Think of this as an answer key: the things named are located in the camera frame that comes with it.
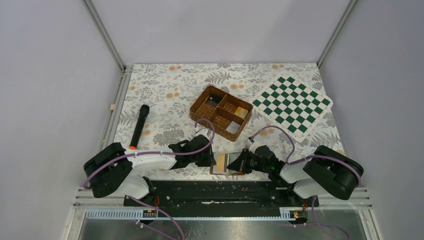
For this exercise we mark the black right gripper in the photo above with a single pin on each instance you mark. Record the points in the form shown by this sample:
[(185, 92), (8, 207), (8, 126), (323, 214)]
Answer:
[(247, 160)]

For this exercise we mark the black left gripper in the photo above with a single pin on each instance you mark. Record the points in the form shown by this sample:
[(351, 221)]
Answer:
[(203, 153)]

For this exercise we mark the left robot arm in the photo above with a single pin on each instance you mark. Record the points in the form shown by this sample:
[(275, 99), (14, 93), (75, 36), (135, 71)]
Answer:
[(117, 170)]

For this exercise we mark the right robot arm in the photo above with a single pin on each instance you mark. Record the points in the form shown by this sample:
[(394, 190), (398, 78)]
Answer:
[(325, 171)]

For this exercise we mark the grey card in basket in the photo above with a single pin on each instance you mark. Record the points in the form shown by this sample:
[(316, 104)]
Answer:
[(233, 127)]

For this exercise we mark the brown woven divided basket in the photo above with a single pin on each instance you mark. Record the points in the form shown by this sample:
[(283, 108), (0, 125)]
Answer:
[(223, 114)]

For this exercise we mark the yellow block in basket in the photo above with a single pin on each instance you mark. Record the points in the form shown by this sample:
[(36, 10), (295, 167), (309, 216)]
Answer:
[(241, 112)]

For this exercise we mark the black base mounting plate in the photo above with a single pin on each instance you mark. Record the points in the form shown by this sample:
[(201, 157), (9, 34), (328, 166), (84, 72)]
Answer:
[(227, 199)]

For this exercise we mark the black item in basket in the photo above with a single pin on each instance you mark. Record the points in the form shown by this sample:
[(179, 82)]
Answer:
[(214, 100)]

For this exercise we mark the floral patterned table mat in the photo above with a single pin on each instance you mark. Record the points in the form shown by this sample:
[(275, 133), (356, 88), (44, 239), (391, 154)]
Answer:
[(170, 90)]

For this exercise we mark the black microphone orange end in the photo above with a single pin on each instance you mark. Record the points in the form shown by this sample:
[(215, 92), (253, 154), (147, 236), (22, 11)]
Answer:
[(142, 116)]

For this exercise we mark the green white chessboard mat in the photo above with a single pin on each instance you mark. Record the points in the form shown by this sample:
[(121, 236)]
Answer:
[(292, 105)]

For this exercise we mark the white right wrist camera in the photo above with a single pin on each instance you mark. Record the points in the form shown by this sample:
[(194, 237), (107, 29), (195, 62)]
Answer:
[(254, 146)]

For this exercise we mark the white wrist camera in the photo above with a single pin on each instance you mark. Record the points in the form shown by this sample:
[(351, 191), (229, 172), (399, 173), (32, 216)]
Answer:
[(254, 146), (204, 133)]

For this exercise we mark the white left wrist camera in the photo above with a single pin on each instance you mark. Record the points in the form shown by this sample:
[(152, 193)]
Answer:
[(204, 133)]

